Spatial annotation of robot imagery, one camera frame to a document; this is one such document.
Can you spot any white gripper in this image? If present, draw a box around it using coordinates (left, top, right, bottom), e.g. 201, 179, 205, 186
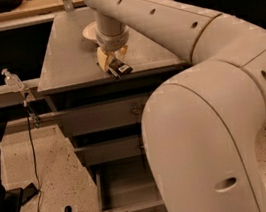
95, 28, 129, 72

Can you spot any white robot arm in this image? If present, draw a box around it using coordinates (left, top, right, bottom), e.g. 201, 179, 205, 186
83, 0, 266, 212

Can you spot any grey top drawer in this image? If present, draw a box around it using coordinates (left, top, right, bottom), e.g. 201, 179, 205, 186
53, 94, 149, 137

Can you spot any grey drawer cabinet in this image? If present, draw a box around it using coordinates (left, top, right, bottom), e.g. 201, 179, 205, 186
24, 0, 203, 183

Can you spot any grey middle drawer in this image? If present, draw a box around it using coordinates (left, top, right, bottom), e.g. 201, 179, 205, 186
75, 135, 143, 167

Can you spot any grey open bottom drawer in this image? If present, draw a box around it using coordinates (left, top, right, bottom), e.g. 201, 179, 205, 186
94, 154, 167, 212

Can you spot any white ceramic bowl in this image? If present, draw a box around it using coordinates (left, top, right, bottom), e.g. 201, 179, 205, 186
82, 22, 97, 43

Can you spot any clear sanitizer pump bottle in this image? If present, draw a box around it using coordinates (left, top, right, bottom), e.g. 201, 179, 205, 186
1, 69, 25, 92

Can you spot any black cable on floor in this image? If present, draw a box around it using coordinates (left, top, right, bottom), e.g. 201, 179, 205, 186
0, 99, 56, 212

